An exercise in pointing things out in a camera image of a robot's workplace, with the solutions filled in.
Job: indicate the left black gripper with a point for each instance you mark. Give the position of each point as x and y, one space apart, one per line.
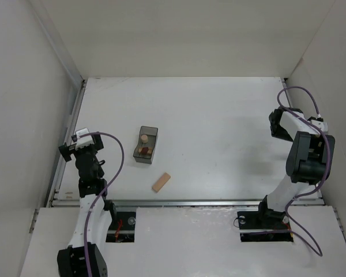
65 152

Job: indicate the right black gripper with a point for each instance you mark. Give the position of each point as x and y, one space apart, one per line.
275 124

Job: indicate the dark red wooden block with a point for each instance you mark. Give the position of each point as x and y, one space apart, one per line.
145 150

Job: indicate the light wooden cylinder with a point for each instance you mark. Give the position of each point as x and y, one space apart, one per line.
144 139

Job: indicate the grey transparent plastic bin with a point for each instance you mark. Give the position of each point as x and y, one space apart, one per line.
152 133

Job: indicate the light wooden plank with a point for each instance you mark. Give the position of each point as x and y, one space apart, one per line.
157 186

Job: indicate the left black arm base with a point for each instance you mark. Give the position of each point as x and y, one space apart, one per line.
122 228

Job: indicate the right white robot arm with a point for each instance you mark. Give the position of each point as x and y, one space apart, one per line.
309 158

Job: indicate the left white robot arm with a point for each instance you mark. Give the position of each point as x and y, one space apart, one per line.
83 254

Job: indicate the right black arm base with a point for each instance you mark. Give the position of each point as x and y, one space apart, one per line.
257 226

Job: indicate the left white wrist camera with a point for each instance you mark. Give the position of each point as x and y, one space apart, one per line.
82 139

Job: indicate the front aluminium rail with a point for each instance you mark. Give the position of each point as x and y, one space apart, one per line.
186 203

